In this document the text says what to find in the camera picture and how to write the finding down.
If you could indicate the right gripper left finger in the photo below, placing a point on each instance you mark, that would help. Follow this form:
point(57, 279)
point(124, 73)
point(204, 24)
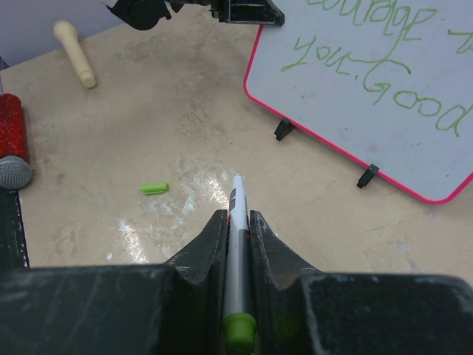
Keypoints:
point(169, 308)

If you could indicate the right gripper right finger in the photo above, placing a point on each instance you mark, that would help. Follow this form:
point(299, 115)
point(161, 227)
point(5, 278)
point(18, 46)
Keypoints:
point(302, 310)

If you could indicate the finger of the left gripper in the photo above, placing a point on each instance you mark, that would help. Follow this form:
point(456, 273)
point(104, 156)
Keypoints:
point(261, 12)

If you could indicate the white whiteboard marker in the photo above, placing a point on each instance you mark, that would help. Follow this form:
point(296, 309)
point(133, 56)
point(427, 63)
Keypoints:
point(239, 325)

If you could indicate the green marker cap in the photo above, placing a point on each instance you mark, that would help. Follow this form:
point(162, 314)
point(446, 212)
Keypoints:
point(154, 189)

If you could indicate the pink framed whiteboard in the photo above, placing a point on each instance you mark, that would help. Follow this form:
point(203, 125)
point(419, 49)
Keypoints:
point(387, 83)

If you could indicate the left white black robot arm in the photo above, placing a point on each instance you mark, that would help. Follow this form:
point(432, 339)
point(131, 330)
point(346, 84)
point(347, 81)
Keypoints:
point(145, 14)

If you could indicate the red cylinder with grey cap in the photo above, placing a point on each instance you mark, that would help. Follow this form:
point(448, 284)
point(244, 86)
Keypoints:
point(16, 172)

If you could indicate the wire whiteboard stand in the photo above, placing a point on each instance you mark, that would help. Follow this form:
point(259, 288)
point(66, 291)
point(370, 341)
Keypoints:
point(285, 127)

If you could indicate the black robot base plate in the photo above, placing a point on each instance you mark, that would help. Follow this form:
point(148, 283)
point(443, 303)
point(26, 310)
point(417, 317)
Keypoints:
point(13, 242)

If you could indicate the wooden pestle handle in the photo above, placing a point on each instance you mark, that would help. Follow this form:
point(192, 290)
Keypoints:
point(67, 35)

